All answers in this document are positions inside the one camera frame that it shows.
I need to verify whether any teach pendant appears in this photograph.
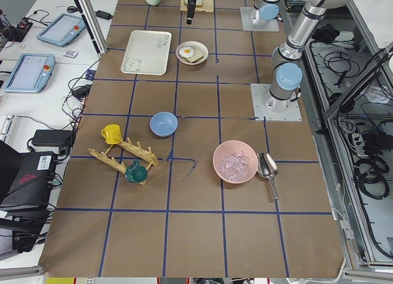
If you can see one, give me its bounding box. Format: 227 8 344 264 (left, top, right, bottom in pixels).
4 53 56 93
36 13 85 47

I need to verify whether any cream round plate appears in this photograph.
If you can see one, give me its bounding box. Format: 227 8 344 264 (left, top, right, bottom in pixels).
176 41 209 65

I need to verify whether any wooden mug rack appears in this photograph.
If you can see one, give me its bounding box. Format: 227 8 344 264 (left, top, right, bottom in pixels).
88 137 160 186

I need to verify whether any wooden cutting board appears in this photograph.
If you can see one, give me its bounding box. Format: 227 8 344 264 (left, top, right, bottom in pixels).
181 0 214 12

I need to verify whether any dark green mug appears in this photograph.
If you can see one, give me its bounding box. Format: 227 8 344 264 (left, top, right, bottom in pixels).
125 160 147 183

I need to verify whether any far teach pendant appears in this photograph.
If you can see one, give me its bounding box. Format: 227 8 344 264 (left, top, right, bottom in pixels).
36 13 85 47

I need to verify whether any bread slice on plate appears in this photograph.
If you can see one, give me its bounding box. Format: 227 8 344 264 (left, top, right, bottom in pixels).
184 50 204 64

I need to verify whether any pink bowl with ice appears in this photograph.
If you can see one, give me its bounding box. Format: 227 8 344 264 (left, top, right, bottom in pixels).
212 140 258 183

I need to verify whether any blue bowl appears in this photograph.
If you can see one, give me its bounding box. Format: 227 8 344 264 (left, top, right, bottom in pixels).
150 112 178 137

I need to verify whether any cream bear tray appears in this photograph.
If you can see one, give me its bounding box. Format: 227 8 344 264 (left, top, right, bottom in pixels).
120 30 172 75

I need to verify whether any fried egg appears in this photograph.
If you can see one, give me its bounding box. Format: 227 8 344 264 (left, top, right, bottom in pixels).
179 46 195 58

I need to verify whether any small black adapter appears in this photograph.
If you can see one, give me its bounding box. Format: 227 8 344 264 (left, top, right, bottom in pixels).
95 10 113 20

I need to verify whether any black power adapter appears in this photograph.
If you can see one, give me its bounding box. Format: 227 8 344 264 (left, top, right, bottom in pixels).
31 129 71 147

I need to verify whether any yellow mug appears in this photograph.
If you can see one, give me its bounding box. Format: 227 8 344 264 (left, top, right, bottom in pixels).
101 124 123 145

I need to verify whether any metal scoop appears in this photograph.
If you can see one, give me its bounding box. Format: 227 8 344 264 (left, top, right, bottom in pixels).
257 153 279 200

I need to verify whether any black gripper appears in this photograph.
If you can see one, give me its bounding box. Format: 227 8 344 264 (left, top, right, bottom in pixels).
186 0 196 25

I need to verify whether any near teach pendant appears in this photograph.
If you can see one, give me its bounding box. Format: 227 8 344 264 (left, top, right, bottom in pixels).
4 53 56 93

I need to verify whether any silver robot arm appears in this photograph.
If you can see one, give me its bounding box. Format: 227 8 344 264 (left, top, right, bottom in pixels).
185 0 279 25
262 0 350 113

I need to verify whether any aluminium frame post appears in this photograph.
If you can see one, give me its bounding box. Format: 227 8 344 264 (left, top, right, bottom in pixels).
74 0 107 55

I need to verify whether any black computer box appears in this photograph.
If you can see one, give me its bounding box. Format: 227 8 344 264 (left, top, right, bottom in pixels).
1 141 58 212

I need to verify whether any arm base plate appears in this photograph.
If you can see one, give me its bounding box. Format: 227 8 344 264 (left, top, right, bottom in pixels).
240 5 279 32
251 83 302 122

